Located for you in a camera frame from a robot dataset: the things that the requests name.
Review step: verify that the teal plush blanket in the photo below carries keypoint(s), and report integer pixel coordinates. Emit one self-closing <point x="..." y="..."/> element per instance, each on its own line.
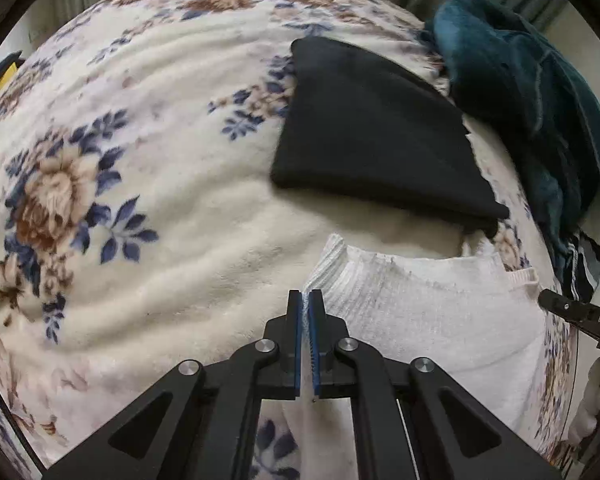
<point x="520" y="90"/>

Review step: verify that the yellow box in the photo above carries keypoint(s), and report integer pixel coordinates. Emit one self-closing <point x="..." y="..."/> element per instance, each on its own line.
<point x="5" y="77"/>

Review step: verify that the white knit sweater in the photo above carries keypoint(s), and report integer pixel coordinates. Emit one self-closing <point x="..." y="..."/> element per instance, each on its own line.
<point x="430" y="310"/>

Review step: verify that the black folded garment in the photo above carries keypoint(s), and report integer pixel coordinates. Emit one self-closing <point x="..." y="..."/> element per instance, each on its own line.
<point x="370" y="130"/>

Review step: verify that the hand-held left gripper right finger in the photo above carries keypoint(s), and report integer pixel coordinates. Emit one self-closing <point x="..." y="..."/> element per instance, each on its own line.
<point x="316" y="355"/>

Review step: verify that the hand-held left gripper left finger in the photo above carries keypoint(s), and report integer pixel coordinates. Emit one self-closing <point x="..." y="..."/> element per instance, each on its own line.
<point x="298" y="350"/>

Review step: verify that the floral bed cover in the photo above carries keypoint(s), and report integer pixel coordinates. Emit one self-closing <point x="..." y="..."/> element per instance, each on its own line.
<point x="155" y="210"/>

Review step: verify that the black white striped garment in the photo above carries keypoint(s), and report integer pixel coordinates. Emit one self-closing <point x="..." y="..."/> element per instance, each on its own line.
<point x="585" y="265"/>

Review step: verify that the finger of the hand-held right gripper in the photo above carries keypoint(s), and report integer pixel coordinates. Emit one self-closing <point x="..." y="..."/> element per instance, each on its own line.
<point x="585" y="317"/>

